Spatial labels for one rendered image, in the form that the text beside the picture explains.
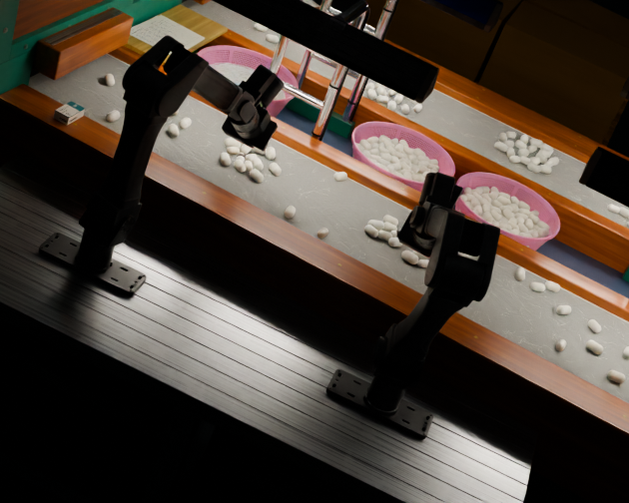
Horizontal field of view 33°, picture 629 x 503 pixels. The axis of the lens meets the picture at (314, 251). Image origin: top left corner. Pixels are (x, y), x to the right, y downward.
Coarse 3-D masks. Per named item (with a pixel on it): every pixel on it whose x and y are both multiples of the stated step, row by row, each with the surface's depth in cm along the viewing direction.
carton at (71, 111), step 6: (72, 102) 225; (60, 108) 222; (66, 108) 223; (72, 108) 223; (78, 108) 224; (84, 108) 225; (54, 114) 221; (60, 114) 221; (66, 114) 221; (72, 114) 222; (78, 114) 223; (60, 120) 221; (66, 120) 221; (72, 120) 222
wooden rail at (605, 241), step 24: (264, 48) 282; (312, 72) 279; (360, 120) 275; (384, 120) 273; (408, 120) 275; (408, 144) 273; (456, 144) 273; (456, 168) 271; (480, 168) 268; (504, 168) 271; (504, 192) 269; (552, 192) 269; (576, 216) 264; (600, 216) 266; (576, 240) 267; (600, 240) 264; (624, 240) 262; (624, 264) 265
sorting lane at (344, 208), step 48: (48, 96) 233; (96, 96) 239; (192, 144) 236; (240, 192) 227; (288, 192) 233; (336, 192) 240; (336, 240) 224; (528, 288) 233; (528, 336) 218; (576, 336) 224; (624, 336) 230; (624, 384) 215
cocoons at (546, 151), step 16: (384, 96) 283; (400, 96) 286; (416, 112) 285; (496, 144) 283; (512, 144) 286; (544, 144) 292; (512, 160) 279; (528, 160) 281; (544, 160) 285; (608, 208) 275; (624, 208) 276
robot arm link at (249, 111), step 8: (256, 72) 211; (264, 72) 211; (272, 72) 211; (248, 80) 211; (256, 80) 211; (264, 80) 210; (272, 80) 212; (280, 80) 213; (248, 88) 211; (256, 88) 210; (264, 88) 211; (272, 88) 212; (280, 88) 214; (256, 96) 210; (264, 96) 212; (272, 96) 213; (248, 104) 205; (264, 104) 213; (240, 112) 205; (248, 112) 207; (248, 120) 209
